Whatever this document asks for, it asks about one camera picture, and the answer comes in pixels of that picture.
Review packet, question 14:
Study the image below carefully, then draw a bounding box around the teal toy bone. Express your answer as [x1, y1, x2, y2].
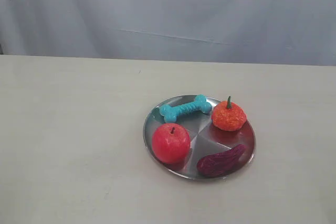
[159, 94, 212, 123]

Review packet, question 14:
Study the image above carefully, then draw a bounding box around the red apple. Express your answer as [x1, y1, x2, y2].
[152, 123, 191, 164]

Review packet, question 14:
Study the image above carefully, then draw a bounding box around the round stainless steel plate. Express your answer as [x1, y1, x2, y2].
[143, 94, 256, 181]

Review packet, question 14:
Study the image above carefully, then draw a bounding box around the small orange pumpkin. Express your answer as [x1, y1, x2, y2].
[211, 96, 247, 132]

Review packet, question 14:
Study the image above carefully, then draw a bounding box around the purple eggplant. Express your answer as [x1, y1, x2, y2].
[196, 144, 246, 178]

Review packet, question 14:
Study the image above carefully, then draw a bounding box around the white backdrop curtain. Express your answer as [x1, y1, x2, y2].
[1, 0, 335, 66]

